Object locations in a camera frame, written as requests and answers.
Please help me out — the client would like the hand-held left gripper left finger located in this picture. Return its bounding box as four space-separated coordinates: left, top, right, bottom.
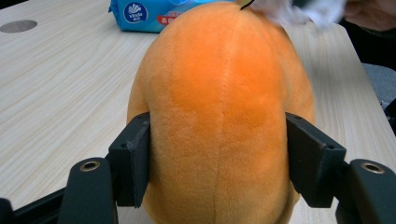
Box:
107 111 151 209

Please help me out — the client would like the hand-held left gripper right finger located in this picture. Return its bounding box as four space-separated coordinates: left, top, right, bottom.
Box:
285 112 347 209

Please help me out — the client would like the blue tissue packet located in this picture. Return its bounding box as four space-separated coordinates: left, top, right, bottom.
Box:
107 0 237 34

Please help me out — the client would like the white wipe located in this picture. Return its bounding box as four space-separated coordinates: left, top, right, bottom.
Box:
248 0 347 30

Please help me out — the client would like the grey round table hole cover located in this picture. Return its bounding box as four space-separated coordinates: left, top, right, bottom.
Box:
0 19 38 35

